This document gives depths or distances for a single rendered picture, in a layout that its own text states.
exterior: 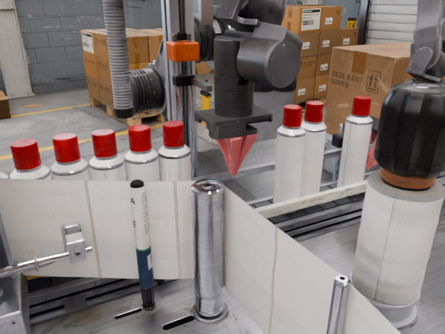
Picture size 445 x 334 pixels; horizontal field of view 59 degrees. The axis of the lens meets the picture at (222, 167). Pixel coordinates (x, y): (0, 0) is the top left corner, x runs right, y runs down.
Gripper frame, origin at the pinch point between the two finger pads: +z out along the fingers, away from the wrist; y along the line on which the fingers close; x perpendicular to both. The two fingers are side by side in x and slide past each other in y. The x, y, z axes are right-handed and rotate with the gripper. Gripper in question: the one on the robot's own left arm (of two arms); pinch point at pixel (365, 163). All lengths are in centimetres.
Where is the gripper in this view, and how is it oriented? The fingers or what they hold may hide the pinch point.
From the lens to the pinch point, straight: 88.5
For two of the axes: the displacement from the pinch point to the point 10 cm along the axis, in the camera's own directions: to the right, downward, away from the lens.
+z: -5.6, 8.3, 0.5
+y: 4.4, 3.5, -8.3
